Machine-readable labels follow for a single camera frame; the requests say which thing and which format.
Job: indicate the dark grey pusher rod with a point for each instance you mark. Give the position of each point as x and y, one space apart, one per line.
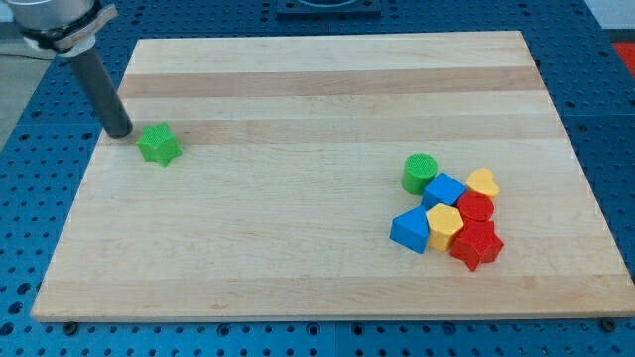
95 81

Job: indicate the green star block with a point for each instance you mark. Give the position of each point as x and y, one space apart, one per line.
159 144

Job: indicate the red star block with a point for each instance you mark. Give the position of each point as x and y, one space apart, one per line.
476 244

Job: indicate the light wooden board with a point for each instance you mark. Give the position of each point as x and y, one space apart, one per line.
280 205

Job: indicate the green cylinder block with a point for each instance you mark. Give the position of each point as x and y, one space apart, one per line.
419 170

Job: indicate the blue triangle block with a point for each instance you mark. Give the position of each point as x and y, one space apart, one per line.
411 230

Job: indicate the blue cube block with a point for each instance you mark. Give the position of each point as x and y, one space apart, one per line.
443 189

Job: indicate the yellow hexagon block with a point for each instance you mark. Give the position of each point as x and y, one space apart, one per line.
445 222

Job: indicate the yellow heart block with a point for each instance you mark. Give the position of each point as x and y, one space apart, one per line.
482 181

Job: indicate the red cylinder block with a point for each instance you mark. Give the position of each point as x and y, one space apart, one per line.
475 206

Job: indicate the red object at edge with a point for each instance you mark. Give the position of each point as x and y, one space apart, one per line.
626 51

